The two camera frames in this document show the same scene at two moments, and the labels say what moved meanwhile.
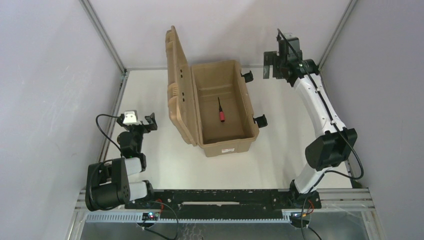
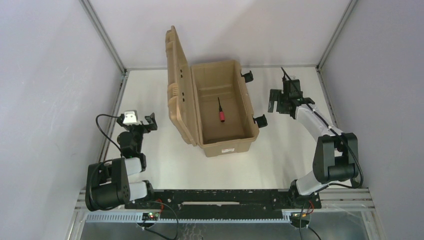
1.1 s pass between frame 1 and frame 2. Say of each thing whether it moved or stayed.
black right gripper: moved
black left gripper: stayed
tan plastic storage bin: stayed
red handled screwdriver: stayed
